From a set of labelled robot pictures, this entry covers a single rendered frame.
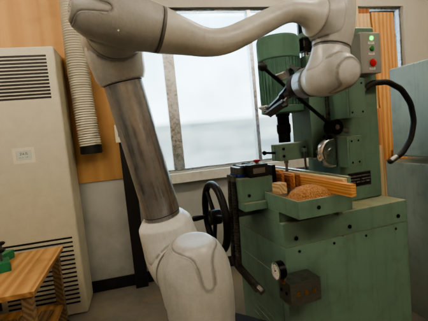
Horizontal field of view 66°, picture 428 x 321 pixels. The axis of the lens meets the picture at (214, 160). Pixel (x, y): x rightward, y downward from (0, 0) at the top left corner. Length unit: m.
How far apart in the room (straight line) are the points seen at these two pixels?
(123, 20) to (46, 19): 2.14
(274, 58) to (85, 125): 1.53
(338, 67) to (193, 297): 0.63
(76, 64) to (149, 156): 1.74
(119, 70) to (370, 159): 1.11
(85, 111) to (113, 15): 1.80
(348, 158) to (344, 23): 0.57
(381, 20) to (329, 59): 2.57
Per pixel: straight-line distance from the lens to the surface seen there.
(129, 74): 0.85
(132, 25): 0.72
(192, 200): 2.73
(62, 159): 2.40
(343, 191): 1.15
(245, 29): 0.83
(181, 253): 0.74
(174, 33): 0.74
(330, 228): 1.32
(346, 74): 0.90
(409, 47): 3.77
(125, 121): 0.86
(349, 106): 1.38
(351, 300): 1.48
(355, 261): 1.44
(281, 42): 1.38
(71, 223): 2.45
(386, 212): 1.49
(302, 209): 1.10
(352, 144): 1.37
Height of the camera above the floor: 1.14
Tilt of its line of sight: 5 degrees down
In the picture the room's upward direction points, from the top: 5 degrees counter-clockwise
